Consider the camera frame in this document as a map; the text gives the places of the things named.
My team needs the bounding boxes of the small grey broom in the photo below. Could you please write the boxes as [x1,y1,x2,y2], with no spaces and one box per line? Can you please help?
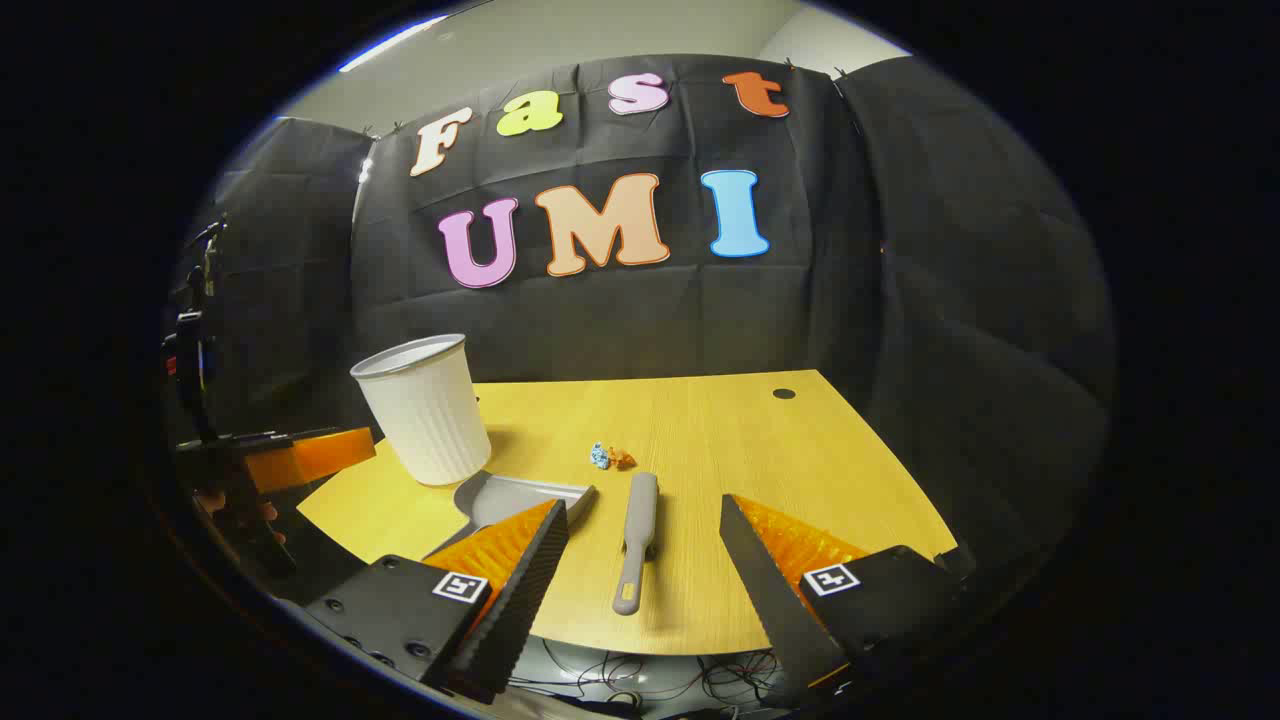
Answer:
[612,472,660,616]

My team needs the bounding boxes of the black backdrop cloth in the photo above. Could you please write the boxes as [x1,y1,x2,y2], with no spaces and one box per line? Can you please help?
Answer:
[165,55,1116,601]

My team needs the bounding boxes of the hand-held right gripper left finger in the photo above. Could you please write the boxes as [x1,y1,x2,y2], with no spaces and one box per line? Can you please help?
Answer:
[303,498,571,706]

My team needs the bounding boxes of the white ribbed garbage bin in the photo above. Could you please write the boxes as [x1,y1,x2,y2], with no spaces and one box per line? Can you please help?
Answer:
[350,334,493,488]

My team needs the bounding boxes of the tangle of dark cables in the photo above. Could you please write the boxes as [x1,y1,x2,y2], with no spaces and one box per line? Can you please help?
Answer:
[510,640,791,713]

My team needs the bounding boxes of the wooden desktop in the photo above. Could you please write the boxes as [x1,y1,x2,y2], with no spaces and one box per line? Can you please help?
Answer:
[297,370,961,656]

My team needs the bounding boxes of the black tripod stand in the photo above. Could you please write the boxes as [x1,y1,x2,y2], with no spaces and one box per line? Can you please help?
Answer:
[165,215,229,441]

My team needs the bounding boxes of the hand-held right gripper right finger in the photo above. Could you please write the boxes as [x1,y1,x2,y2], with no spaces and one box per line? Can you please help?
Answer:
[718,493,979,706]

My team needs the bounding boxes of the grey plastic dustpan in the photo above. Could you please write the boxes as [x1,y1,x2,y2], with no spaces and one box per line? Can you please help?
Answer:
[425,473,598,561]

